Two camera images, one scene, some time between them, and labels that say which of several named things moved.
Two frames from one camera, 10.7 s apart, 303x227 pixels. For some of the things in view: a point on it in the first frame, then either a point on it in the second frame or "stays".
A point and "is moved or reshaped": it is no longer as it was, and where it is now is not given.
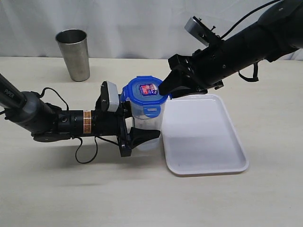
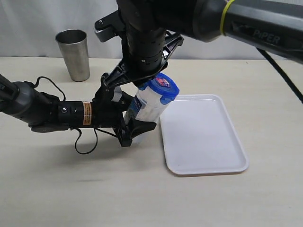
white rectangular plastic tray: (200, 137) stays
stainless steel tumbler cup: (73, 44) stays
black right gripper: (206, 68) → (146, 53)
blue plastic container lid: (144, 90) is moved or reshaped
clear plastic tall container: (144, 122) → (146, 106)
